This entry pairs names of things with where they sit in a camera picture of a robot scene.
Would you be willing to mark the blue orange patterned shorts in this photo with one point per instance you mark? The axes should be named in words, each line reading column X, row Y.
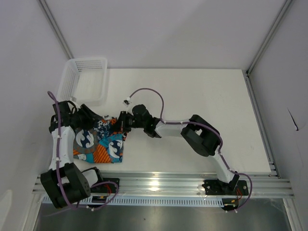
column 100, row 144

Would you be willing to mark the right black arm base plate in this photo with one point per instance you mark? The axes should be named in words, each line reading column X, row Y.
column 216, row 187

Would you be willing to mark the aluminium mounting rail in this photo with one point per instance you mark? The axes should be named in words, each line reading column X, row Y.
column 190, row 184

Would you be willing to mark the white plastic basket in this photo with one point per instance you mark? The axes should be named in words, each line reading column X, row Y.
column 85, row 79

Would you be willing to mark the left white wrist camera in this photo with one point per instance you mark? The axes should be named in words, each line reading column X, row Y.
column 74, row 102

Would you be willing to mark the aluminium frame post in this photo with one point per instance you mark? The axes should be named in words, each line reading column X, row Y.
column 55, row 28
column 278, row 20

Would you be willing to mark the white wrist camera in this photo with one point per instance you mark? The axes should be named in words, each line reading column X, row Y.
column 74, row 102
column 127, row 101

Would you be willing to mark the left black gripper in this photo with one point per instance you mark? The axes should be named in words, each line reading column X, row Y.
column 89, row 116

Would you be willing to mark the left aluminium frame post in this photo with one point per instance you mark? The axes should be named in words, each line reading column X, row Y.
column 55, row 28

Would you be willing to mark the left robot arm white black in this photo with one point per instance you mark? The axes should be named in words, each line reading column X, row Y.
column 64, row 183

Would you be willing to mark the white slotted cable duct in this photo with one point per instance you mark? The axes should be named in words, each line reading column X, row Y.
column 150, row 201

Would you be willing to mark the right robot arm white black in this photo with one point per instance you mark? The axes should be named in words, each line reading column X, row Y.
column 202, row 137

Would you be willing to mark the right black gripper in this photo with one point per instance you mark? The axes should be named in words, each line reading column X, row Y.
column 121, row 121

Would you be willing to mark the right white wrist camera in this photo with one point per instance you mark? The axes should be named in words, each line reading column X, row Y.
column 127, row 101

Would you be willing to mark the right aluminium frame post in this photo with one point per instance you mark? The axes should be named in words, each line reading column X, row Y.
column 278, row 20

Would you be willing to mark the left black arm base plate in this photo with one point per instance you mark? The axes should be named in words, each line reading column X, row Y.
column 108, row 188

